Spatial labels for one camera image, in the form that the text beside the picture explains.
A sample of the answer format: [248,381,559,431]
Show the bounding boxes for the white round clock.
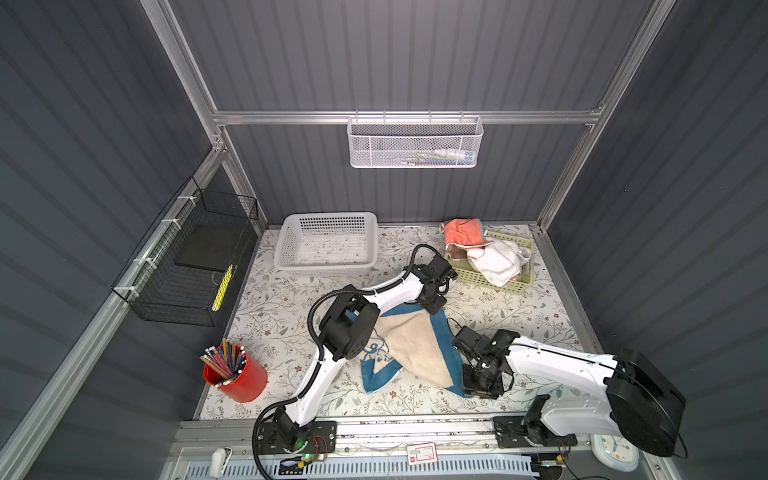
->
[591,434,640,473]

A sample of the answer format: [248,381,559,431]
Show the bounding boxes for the white plastic laundry basket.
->
[274,212,378,276]

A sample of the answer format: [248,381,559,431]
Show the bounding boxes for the blue beige Doraemon towel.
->
[357,304,469,398]

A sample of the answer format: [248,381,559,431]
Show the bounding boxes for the black wire wall basket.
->
[113,181,260,327]

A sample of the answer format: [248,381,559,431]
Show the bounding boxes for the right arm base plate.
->
[492,415,578,448]

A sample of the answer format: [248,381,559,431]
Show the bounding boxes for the white wire wall basket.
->
[346,115,484,169]

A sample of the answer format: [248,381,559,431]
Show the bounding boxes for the white towel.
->
[466,240,531,287]

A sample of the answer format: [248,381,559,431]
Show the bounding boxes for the black corrugated cable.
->
[250,242,445,480]

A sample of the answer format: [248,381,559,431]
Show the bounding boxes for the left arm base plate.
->
[252,420,338,455]

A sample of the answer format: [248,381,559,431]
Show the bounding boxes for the red white label card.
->
[406,442,438,466]

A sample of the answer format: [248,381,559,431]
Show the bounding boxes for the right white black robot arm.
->
[453,326,686,457]

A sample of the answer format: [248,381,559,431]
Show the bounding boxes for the green perforated plastic basket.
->
[444,230,534,294]

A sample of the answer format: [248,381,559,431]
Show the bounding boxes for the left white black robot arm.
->
[274,255,458,429]

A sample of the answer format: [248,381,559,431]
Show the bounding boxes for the orange towel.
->
[441,219,489,249]

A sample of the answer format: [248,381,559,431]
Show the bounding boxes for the red pencil cup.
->
[199,339,268,403]

